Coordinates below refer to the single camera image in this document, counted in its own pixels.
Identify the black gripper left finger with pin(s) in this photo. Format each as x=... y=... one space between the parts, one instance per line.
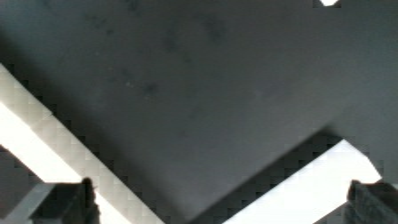
x=58 y=203

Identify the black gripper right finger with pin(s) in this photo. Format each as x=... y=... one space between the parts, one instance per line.
x=371 y=207

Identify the white table border fence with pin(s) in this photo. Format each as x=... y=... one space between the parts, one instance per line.
x=193 y=99

